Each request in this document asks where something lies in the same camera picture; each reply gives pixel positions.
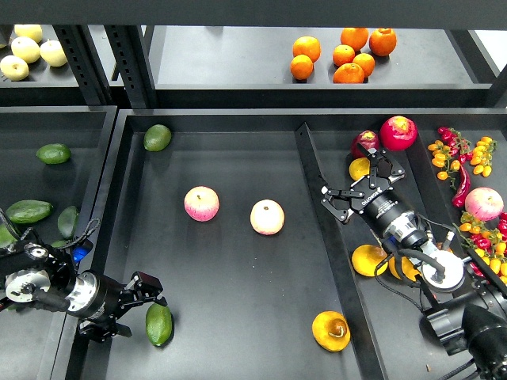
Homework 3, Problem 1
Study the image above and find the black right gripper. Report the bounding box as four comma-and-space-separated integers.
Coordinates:
318, 143, 416, 238

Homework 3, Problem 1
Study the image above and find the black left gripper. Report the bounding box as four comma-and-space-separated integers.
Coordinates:
65, 271, 167, 343

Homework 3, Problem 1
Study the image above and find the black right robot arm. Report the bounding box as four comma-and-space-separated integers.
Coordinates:
321, 146, 506, 379

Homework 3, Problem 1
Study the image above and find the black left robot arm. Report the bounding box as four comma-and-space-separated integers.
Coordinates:
1, 213, 167, 342

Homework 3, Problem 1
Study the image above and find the dark green avocado small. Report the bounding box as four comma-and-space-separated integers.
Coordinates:
57, 206, 79, 239

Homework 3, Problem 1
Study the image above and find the dark avocado at edge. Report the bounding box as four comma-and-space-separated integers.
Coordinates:
0, 224, 17, 248

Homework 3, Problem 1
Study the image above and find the green avocado at tray corner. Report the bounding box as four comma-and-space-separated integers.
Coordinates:
143, 124, 172, 152

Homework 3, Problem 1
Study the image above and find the dark red apple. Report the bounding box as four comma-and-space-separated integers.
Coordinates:
350, 130, 380, 159

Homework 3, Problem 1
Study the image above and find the bright red apple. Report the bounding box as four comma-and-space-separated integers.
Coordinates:
379, 116, 418, 151

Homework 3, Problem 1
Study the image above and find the cherry tomato cluster upper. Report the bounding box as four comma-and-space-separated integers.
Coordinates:
427, 127, 497, 189

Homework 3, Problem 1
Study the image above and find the cherry tomato cluster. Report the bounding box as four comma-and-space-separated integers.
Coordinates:
459, 211, 506, 284
427, 127, 497, 189

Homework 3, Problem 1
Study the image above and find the red chili pepper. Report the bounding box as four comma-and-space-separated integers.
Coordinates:
452, 165, 471, 207

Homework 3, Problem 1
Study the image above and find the black left tray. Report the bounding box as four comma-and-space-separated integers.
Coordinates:
1, 106, 116, 379

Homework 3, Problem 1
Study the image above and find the black tray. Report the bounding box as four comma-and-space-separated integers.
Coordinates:
49, 107, 507, 380
1, 106, 116, 379

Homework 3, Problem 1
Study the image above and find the pale pink apple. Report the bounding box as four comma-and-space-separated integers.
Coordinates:
250, 199, 285, 235

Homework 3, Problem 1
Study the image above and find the pink apple right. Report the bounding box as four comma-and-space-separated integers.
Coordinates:
464, 187, 504, 222

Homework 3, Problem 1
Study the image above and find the orange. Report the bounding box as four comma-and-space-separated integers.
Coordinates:
290, 55, 314, 81
340, 28, 369, 51
332, 44, 356, 67
368, 28, 397, 57
333, 63, 364, 84
353, 53, 375, 78
292, 36, 322, 63

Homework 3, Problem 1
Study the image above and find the cherry tomato cluster lower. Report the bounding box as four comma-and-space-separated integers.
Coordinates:
459, 211, 506, 284

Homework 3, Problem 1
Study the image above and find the pink red apple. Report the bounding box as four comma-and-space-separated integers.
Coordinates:
184, 186, 219, 222

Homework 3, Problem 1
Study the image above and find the black centre tray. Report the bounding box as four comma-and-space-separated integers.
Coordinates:
49, 107, 507, 380

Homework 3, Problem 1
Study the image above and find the black tray divider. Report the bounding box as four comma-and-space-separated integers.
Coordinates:
295, 123, 388, 379

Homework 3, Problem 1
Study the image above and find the black perforated post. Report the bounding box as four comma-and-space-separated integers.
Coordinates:
105, 25, 158, 109
53, 25, 113, 106

